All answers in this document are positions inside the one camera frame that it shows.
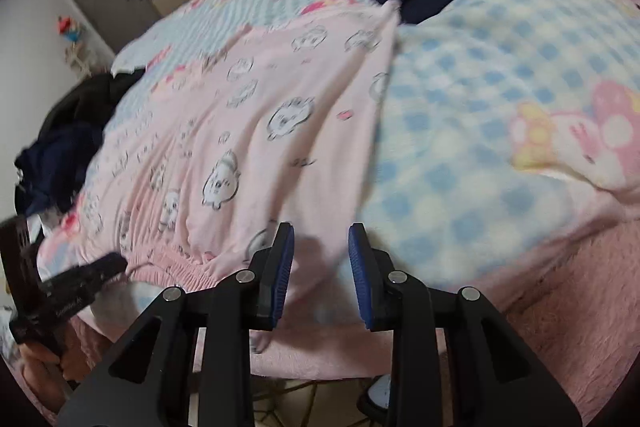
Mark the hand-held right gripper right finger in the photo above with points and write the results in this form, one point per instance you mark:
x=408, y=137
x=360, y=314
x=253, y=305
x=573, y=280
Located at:
x=357, y=277

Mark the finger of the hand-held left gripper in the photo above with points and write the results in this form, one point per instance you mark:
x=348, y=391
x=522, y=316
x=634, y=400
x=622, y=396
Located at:
x=87, y=271
x=92, y=284

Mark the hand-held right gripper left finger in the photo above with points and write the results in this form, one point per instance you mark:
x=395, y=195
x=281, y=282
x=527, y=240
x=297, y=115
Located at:
x=282, y=277

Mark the pink printed pants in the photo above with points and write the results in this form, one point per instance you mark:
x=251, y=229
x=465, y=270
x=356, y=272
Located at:
x=250, y=132

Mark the person's left hand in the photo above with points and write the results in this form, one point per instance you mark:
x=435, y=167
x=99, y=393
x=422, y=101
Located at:
x=47, y=359

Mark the grey slipper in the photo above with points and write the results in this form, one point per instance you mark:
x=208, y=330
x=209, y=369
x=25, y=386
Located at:
x=377, y=397

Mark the black garment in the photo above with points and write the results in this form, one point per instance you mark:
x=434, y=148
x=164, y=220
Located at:
x=90, y=102

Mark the blue checked cartoon blanket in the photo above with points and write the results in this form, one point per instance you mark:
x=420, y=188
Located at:
x=475, y=132

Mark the small white rack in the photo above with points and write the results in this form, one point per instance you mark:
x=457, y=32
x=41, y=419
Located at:
x=82, y=59

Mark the pink fleece bed sheet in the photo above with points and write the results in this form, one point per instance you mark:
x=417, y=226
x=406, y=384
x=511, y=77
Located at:
x=575, y=307

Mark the red and blue wall toy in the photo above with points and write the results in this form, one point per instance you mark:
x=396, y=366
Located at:
x=70, y=29

